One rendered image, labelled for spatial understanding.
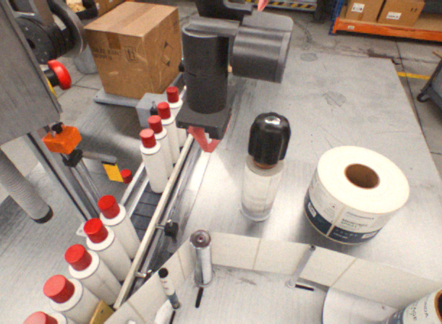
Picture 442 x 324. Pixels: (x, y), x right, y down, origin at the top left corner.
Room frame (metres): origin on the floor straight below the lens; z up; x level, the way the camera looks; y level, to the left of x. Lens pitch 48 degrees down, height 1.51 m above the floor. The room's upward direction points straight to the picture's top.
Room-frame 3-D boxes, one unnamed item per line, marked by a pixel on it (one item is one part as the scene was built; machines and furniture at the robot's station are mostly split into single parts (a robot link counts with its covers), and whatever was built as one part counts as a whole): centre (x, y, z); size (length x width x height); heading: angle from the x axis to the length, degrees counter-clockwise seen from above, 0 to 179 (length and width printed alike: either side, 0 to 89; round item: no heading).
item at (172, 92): (0.67, 0.13, 0.98); 0.05 x 0.05 x 0.20
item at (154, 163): (0.49, 0.17, 0.98); 0.05 x 0.05 x 0.20
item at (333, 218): (0.41, -0.33, 0.95); 0.20 x 0.20 x 0.14
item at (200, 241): (0.23, 0.03, 0.97); 0.05 x 0.05 x 0.19
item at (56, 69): (0.32, 0.21, 1.33); 0.04 x 0.03 x 0.04; 42
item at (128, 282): (0.68, 0.09, 0.91); 1.07 x 0.01 x 0.02; 167
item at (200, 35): (0.33, 0.01, 1.36); 0.07 x 0.06 x 0.07; 72
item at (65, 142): (0.35, 0.25, 1.05); 0.10 x 0.04 x 0.33; 77
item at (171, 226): (0.34, 0.11, 0.89); 0.03 x 0.03 x 0.12; 77
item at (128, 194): (0.69, 0.16, 0.96); 1.07 x 0.01 x 0.01; 167
